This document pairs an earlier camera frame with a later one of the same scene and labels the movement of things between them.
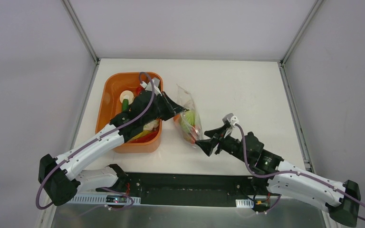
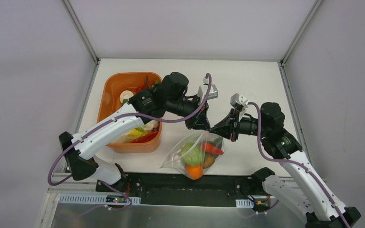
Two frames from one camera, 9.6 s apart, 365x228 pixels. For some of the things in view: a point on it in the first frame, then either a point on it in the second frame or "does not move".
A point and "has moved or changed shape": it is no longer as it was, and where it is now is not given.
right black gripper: x=218 y=140 -> x=235 y=124
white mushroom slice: x=128 y=95 does not move
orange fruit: x=177 y=118 -> x=194 y=172
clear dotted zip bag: x=188 y=122 has moved or changed shape
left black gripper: x=160 y=105 -> x=199 y=111
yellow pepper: x=142 y=133 does not move
